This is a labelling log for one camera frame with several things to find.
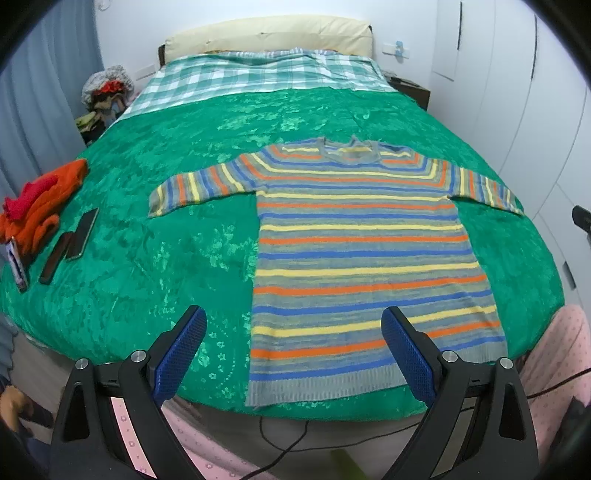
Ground red cloth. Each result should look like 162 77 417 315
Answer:
2 182 58 220

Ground black smartphone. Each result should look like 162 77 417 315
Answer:
65 208 100 261

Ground cream pillow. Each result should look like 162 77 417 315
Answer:
164 15 375 63

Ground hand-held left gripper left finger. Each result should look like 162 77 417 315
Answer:
48 305 208 480

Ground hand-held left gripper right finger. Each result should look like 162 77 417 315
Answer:
381 305 541 480

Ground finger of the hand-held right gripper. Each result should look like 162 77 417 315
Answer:
571 205 591 234

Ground black cable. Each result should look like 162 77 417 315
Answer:
231 376 583 480

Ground striped knit sweater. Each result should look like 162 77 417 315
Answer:
148 136 525 409

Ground grey curtain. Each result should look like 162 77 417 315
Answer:
0 23 105 204

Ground pile of mixed clothes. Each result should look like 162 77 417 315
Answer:
76 65 137 144

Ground green checked bed sheet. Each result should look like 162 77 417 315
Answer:
122 47 407 118

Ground white wardrobe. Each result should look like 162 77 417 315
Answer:
429 0 591 278

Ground orange clothes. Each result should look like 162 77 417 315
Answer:
0 158 89 268

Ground dark phone case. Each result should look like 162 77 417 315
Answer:
39 232 75 284

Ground pink dotted pajama pants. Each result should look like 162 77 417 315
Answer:
108 305 591 480

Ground green floral blanket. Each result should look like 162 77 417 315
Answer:
0 85 566 416

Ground small white blue box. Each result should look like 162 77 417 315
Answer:
7 237 29 292

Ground dark wooden nightstand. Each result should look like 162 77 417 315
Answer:
383 69 431 112

